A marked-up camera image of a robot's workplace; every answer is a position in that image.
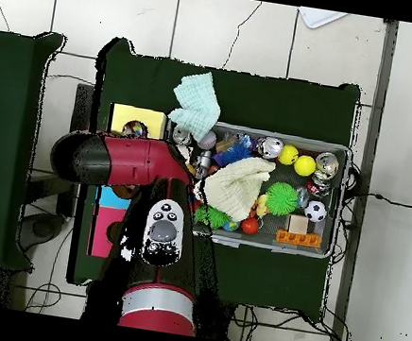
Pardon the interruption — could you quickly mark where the cream muslin cloth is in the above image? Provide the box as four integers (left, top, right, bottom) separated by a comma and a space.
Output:
191, 148, 277, 227

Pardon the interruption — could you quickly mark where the black power cable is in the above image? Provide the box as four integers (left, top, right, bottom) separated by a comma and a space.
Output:
342, 186, 412, 211

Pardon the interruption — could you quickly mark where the wooden box with three holes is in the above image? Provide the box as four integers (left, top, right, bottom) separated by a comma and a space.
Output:
85, 102, 170, 264

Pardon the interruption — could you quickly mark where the yellow tennis ball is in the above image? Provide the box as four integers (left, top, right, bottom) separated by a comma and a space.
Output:
292, 153, 318, 179

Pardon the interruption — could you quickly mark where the green spiky rubber ball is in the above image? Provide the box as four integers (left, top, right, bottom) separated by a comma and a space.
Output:
262, 179, 301, 219

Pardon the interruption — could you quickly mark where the silver wire mesh bin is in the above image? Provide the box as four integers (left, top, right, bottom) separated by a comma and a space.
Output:
152, 112, 354, 262

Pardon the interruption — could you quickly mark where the white sheet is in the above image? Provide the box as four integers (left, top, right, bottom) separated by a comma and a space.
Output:
296, 6, 349, 35

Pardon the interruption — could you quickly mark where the light wooden block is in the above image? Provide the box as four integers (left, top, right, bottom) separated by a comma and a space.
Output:
286, 213, 311, 236

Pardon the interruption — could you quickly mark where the black upright panel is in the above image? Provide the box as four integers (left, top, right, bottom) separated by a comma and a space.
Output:
55, 81, 96, 219

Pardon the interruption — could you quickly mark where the small black and white soccer ball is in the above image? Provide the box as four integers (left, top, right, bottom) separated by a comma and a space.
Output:
302, 199, 329, 225

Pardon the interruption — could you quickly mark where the silver drink can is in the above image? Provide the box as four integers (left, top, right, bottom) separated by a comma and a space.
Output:
255, 134, 285, 162
171, 124, 195, 147
313, 150, 341, 178

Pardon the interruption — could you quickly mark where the dark green cloth of side table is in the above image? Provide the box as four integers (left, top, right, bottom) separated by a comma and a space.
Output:
0, 25, 69, 273

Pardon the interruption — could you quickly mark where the small red ball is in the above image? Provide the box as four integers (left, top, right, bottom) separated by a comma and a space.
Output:
239, 215, 262, 236

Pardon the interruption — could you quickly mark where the mint green muslin cloth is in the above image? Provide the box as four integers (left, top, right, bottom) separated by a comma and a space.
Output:
164, 66, 227, 145

